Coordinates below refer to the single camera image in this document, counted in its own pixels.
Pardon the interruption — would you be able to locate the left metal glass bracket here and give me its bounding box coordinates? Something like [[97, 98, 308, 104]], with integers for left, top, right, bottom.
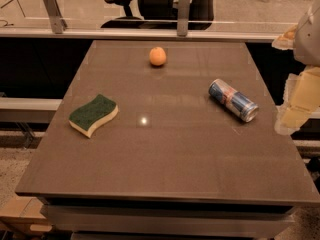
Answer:
[[43, 0, 67, 34]]

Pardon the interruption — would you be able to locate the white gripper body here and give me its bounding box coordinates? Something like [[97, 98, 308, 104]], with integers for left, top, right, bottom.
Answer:
[[294, 0, 320, 66]]

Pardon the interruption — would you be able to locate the green yellow sponge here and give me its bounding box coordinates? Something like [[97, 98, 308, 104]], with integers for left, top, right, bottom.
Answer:
[[69, 94, 119, 138]]

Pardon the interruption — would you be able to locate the glass barrier panel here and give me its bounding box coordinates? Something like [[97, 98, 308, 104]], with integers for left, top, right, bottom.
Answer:
[[0, 0, 315, 33]]

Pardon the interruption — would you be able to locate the metal glass bracket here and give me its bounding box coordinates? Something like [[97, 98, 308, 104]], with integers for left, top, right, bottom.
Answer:
[[43, 0, 67, 34], [177, 0, 190, 37]]

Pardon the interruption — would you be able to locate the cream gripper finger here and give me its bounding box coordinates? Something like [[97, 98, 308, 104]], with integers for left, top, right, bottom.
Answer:
[[274, 66, 320, 135], [272, 25, 297, 50]]

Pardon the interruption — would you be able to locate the middle metal glass bracket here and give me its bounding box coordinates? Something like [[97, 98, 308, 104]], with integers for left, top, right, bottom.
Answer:
[[177, 0, 190, 37]]

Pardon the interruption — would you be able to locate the black office chair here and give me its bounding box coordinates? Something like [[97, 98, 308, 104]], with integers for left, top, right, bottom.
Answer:
[[102, 0, 214, 30]]

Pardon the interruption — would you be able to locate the orange fruit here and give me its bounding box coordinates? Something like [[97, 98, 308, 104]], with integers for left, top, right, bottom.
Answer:
[[149, 47, 167, 66]]

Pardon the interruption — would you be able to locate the wooden box under table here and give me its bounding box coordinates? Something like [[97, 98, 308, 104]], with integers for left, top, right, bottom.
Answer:
[[0, 196, 53, 238]]

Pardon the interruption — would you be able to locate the blue silver redbull can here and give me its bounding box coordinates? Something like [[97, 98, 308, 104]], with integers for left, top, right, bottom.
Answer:
[[208, 79, 259, 123]]

